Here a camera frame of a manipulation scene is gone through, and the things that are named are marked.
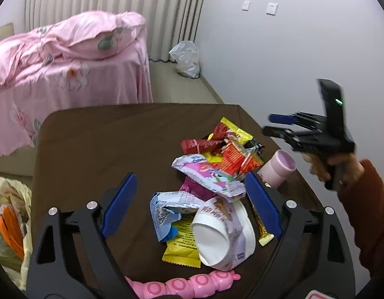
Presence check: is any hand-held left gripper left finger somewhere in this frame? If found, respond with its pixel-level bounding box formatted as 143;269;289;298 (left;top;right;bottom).
25;172;138;299

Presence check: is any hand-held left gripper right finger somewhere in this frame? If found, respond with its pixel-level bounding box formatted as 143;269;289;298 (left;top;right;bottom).
242;172;356;299

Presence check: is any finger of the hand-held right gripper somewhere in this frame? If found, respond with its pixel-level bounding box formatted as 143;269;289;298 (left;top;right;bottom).
262;125;298;144
268;111;328;131

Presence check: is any blue white wrapper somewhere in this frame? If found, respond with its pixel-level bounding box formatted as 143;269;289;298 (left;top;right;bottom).
149;191;208;243

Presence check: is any red orange snack packet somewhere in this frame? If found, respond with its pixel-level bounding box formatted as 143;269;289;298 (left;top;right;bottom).
207;134;264;182

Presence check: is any white paper bowl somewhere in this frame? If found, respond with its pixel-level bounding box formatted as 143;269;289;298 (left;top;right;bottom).
191;196;256;272

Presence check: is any yellow plastic trash bag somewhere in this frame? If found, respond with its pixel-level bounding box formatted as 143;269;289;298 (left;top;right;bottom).
0;177;33;291

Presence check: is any person's right forearm red sleeve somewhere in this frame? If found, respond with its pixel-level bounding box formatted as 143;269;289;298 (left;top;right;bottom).
337;159;384;284

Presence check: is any person's right hand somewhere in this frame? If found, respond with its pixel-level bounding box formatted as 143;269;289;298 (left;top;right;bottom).
304;152;365;190

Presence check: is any brown gold bar wrapper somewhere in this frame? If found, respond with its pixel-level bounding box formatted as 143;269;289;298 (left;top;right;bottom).
249;193;275;246

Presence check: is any pink cup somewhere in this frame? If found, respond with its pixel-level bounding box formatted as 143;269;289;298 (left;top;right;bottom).
257;149;297;189

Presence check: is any bright yellow wrapper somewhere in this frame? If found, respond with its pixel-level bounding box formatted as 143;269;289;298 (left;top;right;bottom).
219;117;254;146

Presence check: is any dark red foil wrapper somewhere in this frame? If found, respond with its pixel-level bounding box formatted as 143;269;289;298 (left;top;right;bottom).
207;122;234;141

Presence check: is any white pink cartoon packet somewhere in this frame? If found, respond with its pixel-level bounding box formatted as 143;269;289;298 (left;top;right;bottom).
171;153;246;199

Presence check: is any purple wrapper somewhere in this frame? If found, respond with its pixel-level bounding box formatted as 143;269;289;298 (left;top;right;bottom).
179;176;219;204

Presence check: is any yellow printed packet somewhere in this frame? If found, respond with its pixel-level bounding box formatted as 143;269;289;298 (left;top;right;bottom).
162;216;202;269

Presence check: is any pink caterpillar toy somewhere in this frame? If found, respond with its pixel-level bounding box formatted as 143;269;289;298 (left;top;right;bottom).
125;270;241;299

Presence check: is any clear plastic bag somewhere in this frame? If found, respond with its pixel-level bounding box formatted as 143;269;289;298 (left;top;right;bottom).
169;40;201;79

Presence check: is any pink bed with quilt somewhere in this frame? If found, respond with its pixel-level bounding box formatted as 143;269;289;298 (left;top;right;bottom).
0;10;153;159

